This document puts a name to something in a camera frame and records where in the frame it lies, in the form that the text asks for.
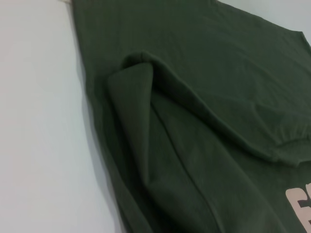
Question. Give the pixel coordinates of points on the dark green t-shirt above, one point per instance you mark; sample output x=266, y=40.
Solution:
x=194, y=121

